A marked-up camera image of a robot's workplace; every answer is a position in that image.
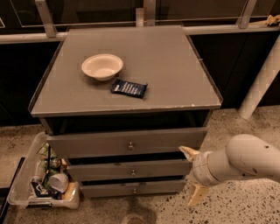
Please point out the dark blue snack packet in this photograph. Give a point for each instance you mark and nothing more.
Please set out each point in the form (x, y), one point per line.
(132, 89)

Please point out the grey top drawer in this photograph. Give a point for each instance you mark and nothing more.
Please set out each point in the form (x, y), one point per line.
(126, 142)

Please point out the white paper cup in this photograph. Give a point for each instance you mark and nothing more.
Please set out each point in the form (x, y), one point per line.
(59, 182)

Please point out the metal railing frame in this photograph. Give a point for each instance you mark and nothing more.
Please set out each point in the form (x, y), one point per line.
(27, 21)

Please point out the white diagonal pole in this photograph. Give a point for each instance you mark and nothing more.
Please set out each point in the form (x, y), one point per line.
(269, 70)

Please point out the grey drawer cabinet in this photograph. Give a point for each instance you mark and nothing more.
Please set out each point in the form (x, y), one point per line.
(179, 95)

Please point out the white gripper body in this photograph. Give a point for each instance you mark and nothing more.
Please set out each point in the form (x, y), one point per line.
(200, 168)

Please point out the white paper bowl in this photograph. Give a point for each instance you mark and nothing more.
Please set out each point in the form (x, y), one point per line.
(102, 67)

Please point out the grey bottom drawer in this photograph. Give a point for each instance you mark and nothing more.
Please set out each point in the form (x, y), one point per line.
(138, 188)

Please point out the green can in bin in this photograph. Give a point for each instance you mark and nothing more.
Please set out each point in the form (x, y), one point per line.
(53, 163)

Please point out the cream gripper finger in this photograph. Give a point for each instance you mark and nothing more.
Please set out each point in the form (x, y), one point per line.
(189, 153)
(197, 194)

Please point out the blue snack bag in bin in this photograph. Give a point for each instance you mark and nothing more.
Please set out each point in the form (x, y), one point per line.
(42, 192)

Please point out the grey drawer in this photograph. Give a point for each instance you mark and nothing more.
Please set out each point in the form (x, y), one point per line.
(129, 170)
(138, 188)
(126, 142)

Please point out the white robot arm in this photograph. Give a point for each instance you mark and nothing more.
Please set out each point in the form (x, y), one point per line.
(245, 157)

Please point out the clear plastic storage bin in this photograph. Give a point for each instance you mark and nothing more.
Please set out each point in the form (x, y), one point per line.
(33, 170)

